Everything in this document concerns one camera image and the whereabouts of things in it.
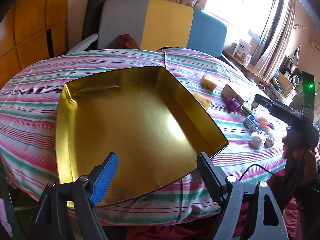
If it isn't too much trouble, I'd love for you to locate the black cable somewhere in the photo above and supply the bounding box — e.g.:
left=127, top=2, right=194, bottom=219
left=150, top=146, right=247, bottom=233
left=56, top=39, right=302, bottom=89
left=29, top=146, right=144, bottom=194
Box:
left=238, top=164, right=286, bottom=182

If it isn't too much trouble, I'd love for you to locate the striped pink green bedspread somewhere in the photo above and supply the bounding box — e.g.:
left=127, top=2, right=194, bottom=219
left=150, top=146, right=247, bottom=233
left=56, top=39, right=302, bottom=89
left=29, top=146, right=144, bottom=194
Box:
left=1, top=48, right=286, bottom=226

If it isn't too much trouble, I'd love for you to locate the striped side curtain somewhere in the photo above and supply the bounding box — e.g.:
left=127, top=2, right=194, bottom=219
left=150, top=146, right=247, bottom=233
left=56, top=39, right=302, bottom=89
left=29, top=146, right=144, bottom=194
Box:
left=250, top=0, right=297, bottom=81

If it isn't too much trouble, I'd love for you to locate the gold metal tin tray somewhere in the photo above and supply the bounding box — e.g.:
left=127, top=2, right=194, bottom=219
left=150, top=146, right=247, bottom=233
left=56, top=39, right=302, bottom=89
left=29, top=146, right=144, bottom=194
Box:
left=55, top=66, right=228, bottom=205

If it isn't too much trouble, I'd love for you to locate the beige cardboard box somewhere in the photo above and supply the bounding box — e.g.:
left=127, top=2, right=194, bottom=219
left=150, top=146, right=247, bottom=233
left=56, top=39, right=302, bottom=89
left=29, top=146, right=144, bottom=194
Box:
left=220, top=83, right=247, bottom=106

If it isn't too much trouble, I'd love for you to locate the person's right hand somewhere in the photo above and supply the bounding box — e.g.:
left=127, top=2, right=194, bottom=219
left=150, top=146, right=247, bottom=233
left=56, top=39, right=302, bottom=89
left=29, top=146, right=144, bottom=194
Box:
left=292, top=148, right=319, bottom=185

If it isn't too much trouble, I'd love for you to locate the white plastic bag ball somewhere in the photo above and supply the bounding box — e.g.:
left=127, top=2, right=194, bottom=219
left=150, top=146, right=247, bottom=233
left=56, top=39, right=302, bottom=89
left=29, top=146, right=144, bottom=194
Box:
left=264, top=129, right=275, bottom=148
left=249, top=132, right=266, bottom=150

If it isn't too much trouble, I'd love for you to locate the wooden wardrobe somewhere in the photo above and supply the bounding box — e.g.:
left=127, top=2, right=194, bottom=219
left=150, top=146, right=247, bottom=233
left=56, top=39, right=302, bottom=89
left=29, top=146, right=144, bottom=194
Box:
left=1, top=0, right=68, bottom=86

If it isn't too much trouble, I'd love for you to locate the black rolled mat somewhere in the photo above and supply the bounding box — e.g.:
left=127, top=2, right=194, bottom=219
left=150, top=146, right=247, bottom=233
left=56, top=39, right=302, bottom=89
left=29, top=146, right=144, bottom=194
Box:
left=81, top=0, right=106, bottom=40

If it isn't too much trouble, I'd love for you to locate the grey yellow blue sofa chair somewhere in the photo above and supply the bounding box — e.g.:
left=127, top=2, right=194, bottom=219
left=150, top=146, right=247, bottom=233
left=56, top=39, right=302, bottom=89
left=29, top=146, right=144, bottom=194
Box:
left=69, top=0, right=227, bottom=58

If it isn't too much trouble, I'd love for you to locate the dark red cushion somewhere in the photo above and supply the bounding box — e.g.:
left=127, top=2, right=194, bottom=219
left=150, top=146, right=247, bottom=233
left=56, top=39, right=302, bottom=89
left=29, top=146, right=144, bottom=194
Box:
left=114, top=34, right=140, bottom=49

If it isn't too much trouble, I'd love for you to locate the blue Tempo tissue pack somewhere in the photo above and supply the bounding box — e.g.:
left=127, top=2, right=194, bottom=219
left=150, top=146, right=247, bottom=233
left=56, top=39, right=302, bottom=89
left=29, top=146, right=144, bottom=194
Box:
left=243, top=115, right=263, bottom=134

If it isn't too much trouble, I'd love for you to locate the white appliance box on desk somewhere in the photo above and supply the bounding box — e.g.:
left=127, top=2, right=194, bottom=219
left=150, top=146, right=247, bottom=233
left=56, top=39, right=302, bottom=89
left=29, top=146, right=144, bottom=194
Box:
left=233, top=39, right=252, bottom=61

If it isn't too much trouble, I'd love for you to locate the purple packet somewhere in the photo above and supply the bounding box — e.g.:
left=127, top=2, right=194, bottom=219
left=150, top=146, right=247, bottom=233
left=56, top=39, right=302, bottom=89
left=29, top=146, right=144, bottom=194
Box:
left=223, top=98, right=241, bottom=113
left=267, top=122, right=274, bottom=130

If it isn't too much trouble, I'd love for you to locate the wooden desk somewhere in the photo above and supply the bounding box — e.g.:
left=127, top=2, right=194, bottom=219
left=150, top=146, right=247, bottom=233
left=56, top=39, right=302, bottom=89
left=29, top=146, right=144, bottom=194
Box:
left=222, top=50, right=270, bottom=86

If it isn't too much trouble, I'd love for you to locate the yellow sponge block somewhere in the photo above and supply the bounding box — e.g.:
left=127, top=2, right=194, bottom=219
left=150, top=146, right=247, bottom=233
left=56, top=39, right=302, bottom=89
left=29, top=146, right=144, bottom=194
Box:
left=191, top=92, right=212, bottom=110
left=201, top=74, right=217, bottom=91

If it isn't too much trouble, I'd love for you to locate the peach silicone cup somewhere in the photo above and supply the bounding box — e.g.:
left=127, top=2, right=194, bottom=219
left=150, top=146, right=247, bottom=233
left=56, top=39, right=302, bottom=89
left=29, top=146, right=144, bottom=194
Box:
left=258, top=116, right=268, bottom=129

